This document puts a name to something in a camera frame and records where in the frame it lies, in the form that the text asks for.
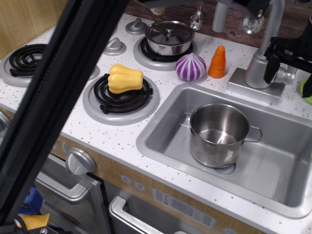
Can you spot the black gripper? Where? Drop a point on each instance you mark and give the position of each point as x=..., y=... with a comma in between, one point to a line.
x=293, y=52

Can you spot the silver faucet lever handle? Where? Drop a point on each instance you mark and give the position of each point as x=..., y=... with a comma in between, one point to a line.
x=285, y=75

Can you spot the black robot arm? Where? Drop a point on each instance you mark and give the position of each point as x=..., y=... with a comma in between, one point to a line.
x=52, y=107

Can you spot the green toy object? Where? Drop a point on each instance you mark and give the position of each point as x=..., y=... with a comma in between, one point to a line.
x=306, y=89

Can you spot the silver toy faucet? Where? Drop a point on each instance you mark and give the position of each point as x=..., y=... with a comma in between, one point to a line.
x=250, y=82

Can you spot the hanging clear ladle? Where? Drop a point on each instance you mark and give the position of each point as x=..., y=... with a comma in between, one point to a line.
x=251, y=25

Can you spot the orange toy carrot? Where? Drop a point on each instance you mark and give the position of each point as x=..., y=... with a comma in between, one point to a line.
x=218, y=63

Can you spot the tall steel pot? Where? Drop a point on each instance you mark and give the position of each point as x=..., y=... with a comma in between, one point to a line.
x=218, y=132

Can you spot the grey toy sink basin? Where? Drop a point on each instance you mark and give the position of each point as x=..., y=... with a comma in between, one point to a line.
x=275, y=173

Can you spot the purple striped toy onion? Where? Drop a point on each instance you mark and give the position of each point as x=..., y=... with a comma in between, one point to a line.
x=190, y=67

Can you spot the hanging clear spoon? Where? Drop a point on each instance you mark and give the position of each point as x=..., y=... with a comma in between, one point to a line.
x=196, y=19

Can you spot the lidded steel pan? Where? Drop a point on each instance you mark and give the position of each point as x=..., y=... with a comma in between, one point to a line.
x=169, y=37

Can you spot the back right stove burner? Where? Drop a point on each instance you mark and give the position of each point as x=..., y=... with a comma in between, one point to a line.
x=144, y=55

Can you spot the stove burner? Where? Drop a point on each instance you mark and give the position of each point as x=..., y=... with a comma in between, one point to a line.
x=18, y=67
x=119, y=109
x=144, y=55

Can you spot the hanging perforated skimmer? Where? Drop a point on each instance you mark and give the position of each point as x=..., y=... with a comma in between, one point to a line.
x=159, y=11

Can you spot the silver back stove knob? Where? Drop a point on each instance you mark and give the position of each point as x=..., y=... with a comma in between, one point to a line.
x=137, y=27

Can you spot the silver stove knob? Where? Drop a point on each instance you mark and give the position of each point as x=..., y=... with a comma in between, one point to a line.
x=137, y=27
x=95, y=73
x=114, y=48

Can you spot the front right stove burner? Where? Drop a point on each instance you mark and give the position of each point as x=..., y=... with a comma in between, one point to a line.
x=119, y=109

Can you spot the yellow toy squash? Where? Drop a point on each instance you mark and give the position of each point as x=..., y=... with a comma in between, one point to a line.
x=122, y=79

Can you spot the silver middle stove knob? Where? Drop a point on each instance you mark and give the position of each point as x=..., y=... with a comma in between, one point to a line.
x=114, y=48

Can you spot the silver front stove knob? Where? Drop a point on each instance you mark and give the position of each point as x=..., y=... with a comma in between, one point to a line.
x=95, y=73

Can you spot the silver oven dial knob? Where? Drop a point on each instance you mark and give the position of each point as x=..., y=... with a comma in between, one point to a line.
x=78, y=162

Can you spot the front left stove burner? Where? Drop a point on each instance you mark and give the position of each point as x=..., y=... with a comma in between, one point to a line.
x=18, y=67

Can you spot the blue object below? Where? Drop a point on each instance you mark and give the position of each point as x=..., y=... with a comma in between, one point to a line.
x=32, y=203

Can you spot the yellow cloth below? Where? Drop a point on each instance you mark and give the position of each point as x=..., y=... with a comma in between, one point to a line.
x=31, y=221

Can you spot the silver dishwasher door handle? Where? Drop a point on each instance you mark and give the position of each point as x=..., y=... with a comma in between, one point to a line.
x=116, y=211

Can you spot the silver oven door handle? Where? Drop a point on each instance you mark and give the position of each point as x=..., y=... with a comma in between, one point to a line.
x=72, y=188

